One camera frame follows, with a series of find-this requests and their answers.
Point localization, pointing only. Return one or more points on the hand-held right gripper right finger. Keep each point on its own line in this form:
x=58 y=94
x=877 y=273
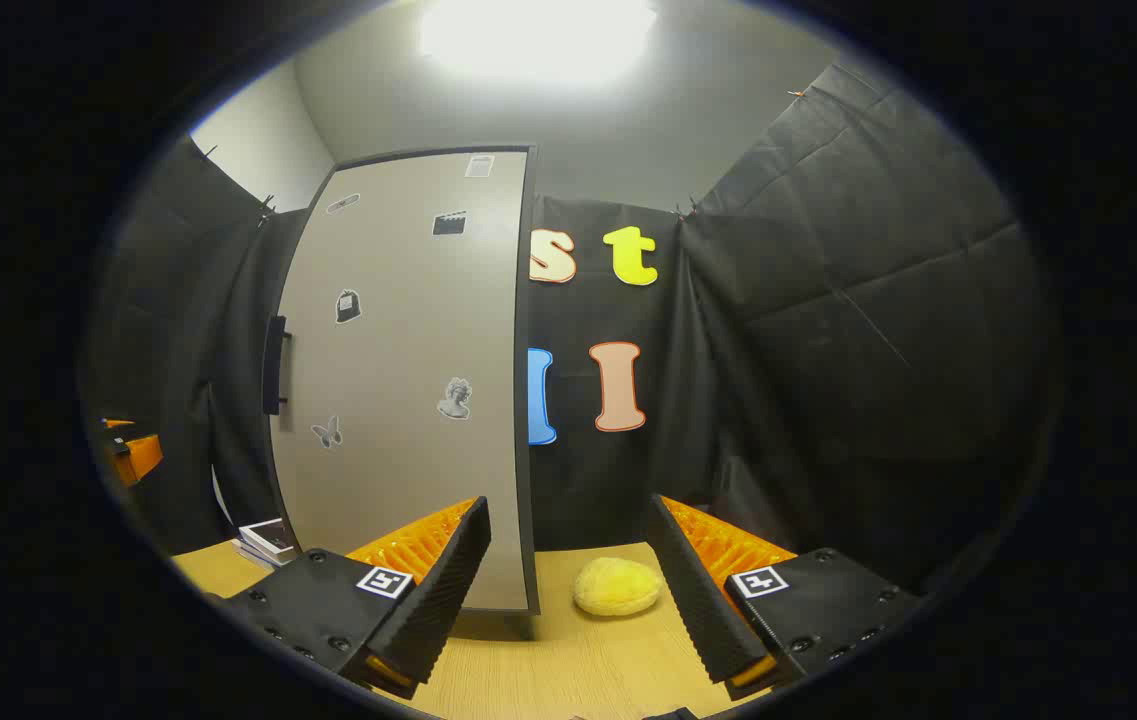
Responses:
x=693 y=590

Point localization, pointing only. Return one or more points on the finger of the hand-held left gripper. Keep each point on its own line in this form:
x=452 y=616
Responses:
x=138 y=458
x=118 y=424

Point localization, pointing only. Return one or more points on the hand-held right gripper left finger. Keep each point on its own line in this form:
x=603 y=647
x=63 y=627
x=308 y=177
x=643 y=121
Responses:
x=448 y=580

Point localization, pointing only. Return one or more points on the dark grey cabinet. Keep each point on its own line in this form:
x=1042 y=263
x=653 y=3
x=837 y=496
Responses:
x=533 y=400

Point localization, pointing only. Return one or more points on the yellow plush ball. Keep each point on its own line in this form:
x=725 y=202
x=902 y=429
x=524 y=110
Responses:
x=618 y=587

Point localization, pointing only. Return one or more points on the dark blue book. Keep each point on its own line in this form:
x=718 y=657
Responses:
x=250 y=554

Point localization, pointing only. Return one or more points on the white portrait cover book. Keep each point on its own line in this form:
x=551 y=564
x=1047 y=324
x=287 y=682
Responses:
x=270 y=536

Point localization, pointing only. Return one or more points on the black backdrop cloth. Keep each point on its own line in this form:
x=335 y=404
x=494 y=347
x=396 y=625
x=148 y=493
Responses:
x=828 y=350

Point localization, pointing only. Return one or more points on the ceiling light panel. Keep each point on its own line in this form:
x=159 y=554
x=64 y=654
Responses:
x=538 y=35

